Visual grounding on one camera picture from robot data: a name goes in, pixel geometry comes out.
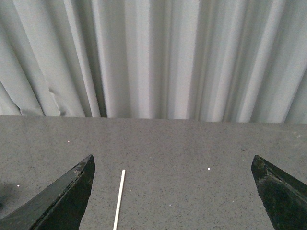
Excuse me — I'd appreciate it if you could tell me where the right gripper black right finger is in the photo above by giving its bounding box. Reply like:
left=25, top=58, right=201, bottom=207
left=251, top=155, right=307, bottom=230

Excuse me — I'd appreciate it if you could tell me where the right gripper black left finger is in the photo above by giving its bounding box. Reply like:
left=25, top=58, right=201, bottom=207
left=0, top=155, right=95, bottom=230

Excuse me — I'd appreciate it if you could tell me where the white chopstick on table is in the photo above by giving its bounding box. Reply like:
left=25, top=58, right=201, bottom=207
left=113, top=169, right=126, bottom=230

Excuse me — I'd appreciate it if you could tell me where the grey curtain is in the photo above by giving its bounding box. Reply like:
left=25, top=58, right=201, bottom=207
left=0, top=0, right=307, bottom=124

